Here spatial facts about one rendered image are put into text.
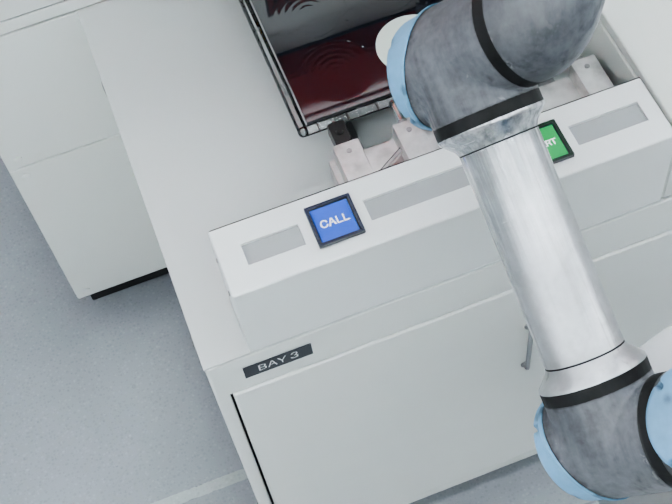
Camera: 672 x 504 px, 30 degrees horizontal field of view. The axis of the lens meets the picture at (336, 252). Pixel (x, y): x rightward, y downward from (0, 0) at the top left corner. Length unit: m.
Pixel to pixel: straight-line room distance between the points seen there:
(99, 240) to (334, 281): 0.96
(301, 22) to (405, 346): 0.45
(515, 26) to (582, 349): 0.33
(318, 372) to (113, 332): 0.96
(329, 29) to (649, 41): 0.42
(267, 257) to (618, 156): 0.42
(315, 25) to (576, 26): 0.57
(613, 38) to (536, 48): 0.42
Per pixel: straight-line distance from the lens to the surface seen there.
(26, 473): 2.45
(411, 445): 1.97
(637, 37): 1.60
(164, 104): 1.75
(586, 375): 1.27
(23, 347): 2.57
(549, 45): 1.20
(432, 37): 1.25
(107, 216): 2.29
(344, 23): 1.70
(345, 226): 1.43
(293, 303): 1.46
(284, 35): 1.69
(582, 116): 1.52
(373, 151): 1.59
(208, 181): 1.66
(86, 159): 2.15
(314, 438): 1.81
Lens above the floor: 2.17
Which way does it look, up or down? 59 degrees down
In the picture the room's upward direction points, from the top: 9 degrees counter-clockwise
